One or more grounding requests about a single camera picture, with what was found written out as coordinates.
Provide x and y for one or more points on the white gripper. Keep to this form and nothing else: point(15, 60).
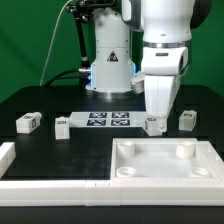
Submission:
point(162, 68)

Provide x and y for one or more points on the white square tabletop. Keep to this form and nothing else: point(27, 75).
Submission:
point(165, 158)

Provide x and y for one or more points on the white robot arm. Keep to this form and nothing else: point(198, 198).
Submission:
point(121, 37)

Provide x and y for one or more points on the white marker plate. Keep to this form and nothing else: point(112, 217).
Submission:
point(107, 119)

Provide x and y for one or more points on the white U-shaped fence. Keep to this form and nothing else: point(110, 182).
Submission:
point(111, 192)

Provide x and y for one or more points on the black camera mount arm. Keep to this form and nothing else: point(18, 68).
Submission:
point(83, 11)

